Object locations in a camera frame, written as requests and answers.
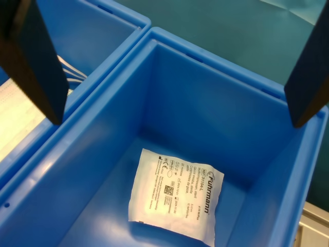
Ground white face masks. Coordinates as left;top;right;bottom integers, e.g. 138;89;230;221
0;55;87;163

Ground blue bin with masks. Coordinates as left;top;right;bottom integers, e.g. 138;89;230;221
0;0;152;190

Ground blue bin with gauze packet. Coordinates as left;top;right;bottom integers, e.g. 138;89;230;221
0;25;329;247

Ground white Fuhrmann gauze packet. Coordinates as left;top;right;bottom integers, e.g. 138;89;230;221
127;147;225;247

